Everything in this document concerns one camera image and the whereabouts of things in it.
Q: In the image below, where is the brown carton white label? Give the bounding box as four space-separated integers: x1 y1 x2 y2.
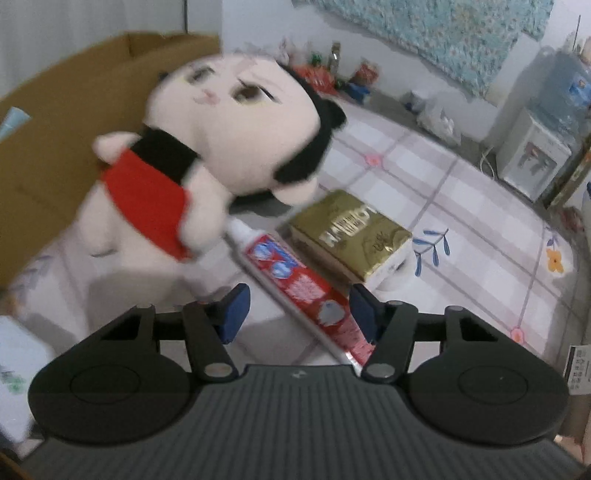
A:
554 344 591 462

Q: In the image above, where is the white cat plush red cape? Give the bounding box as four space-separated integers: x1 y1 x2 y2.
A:
76 51 348 266

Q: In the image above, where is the white water dispenser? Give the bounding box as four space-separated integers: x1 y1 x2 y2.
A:
496 108 573 201

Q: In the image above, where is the clear plastic bag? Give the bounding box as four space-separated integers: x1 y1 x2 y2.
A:
416 95 462 146

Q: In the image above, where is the floral plaid printed mat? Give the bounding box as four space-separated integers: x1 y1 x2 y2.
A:
0 92 578 370

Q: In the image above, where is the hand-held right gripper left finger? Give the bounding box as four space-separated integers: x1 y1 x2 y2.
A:
76 282 252 381

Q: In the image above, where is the white plastic container green label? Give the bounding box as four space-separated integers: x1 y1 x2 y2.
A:
0 316 57 444

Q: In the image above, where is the red packet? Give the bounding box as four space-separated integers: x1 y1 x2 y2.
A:
355 62 382 86

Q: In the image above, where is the red toothpaste tube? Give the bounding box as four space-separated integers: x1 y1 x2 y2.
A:
226 217 377 367

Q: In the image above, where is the blue water jug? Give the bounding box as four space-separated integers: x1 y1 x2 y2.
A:
529 46 591 139

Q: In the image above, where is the brown cardboard box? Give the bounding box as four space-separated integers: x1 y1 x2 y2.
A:
0 31 222 287

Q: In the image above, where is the teal floral wall cloth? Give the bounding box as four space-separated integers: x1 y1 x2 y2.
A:
293 0 555 97

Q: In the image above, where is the red printed plastic bag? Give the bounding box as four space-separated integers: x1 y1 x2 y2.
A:
294 65 335 94

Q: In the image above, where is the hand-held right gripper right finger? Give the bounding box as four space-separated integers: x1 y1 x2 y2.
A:
348 284 513 384

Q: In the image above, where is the white plastic bag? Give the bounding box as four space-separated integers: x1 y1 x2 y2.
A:
276 39 306 66

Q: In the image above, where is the small box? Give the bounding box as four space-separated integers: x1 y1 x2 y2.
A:
286 189 414 289

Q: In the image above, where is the white power cable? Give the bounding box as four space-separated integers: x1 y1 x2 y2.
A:
479 147 498 180

